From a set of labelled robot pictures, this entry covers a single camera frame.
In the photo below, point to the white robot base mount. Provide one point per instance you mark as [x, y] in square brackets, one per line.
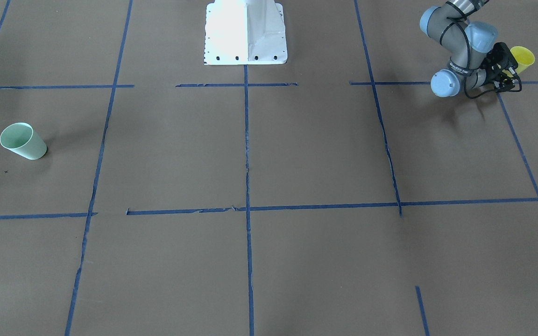
[239, 32]

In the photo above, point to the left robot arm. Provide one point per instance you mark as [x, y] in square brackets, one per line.
[478, 63]

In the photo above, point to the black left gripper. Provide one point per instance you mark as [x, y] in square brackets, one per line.
[494, 69]

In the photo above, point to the green cup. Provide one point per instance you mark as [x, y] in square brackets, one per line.
[23, 140]

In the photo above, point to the yellow cup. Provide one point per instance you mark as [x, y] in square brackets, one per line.
[525, 58]

